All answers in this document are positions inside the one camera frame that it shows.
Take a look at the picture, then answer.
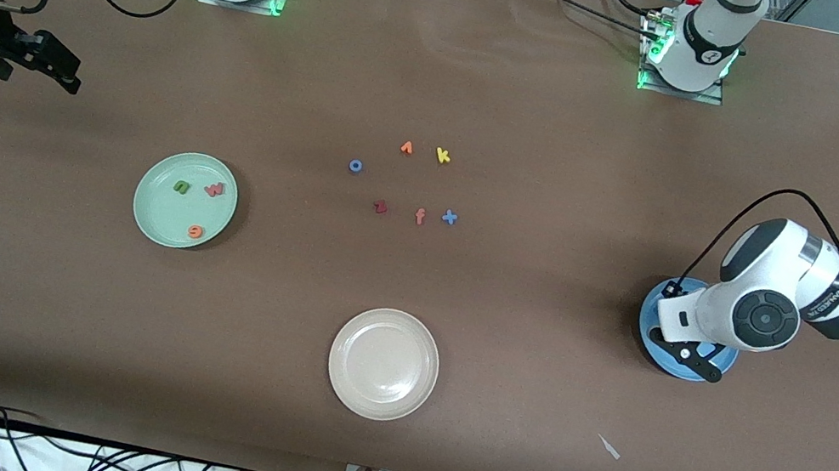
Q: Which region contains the blue plate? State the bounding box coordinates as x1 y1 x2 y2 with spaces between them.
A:
630 271 751 389

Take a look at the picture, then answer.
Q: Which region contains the white paper scrap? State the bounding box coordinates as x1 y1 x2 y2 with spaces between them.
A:
594 434 624 461

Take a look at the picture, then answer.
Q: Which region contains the green plate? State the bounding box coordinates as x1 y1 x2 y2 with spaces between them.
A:
126 143 245 258

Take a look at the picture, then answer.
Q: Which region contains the beige plate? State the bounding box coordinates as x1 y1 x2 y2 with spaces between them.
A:
320 300 449 429

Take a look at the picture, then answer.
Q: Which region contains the brown paper table cover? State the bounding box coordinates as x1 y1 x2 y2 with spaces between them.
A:
0 0 839 471

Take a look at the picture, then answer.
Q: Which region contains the black cable at arm base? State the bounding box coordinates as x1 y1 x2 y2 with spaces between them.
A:
502 0 669 42

